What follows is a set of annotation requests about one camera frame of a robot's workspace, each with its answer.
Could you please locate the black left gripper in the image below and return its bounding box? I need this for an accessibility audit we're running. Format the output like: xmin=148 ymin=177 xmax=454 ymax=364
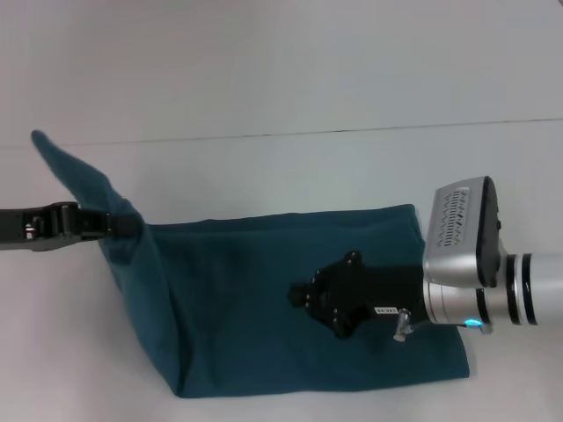
xmin=0 ymin=200 xmax=143 ymax=255

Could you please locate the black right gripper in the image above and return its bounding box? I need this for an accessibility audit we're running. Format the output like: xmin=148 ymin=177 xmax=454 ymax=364
xmin=288 ymin=249 xmax=431 ymax=340

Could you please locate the teal blue printed t-shirt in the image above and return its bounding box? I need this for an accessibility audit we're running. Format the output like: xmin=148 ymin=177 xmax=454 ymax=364
xmin=30 ymin=128 xmax=474 ymax=389

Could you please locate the right arm plug with cable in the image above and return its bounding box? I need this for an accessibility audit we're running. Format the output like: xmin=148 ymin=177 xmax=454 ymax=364
xmin=392 ymin=309 xmax=430 ymax=344

